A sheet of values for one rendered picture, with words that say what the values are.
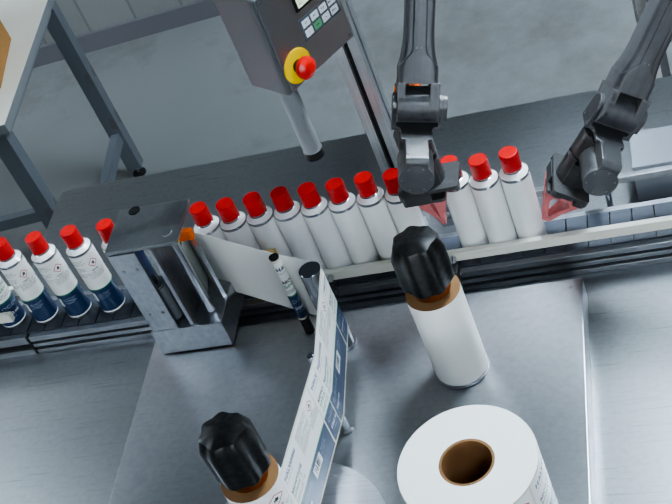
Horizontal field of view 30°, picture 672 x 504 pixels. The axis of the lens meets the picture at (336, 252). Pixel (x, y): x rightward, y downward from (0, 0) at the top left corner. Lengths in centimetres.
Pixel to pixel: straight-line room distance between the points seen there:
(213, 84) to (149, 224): 255
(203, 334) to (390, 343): 35
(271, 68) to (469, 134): 67
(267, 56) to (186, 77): 280
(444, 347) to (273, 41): 55
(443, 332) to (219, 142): 254
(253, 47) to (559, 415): 75
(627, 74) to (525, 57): 222
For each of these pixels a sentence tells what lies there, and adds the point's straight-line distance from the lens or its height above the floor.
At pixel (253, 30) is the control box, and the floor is 142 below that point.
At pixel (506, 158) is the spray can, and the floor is 108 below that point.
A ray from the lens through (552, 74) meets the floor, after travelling 412.
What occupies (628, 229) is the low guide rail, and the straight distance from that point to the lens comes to 218.
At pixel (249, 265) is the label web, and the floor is 101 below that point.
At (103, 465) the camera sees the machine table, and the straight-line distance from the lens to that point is 230.
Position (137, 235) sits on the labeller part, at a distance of 218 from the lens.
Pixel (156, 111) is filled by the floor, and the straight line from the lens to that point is 471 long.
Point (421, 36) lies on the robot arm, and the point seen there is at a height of 136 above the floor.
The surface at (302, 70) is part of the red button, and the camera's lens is 202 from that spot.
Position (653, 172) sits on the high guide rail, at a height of 96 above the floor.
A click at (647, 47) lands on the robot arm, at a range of 202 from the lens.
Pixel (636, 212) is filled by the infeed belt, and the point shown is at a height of 88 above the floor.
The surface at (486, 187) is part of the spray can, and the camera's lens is 212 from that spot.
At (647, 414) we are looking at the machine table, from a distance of 201.
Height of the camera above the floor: 239
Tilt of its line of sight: 40 degrees down
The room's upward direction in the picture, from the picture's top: 24 degrees counter-clockwise
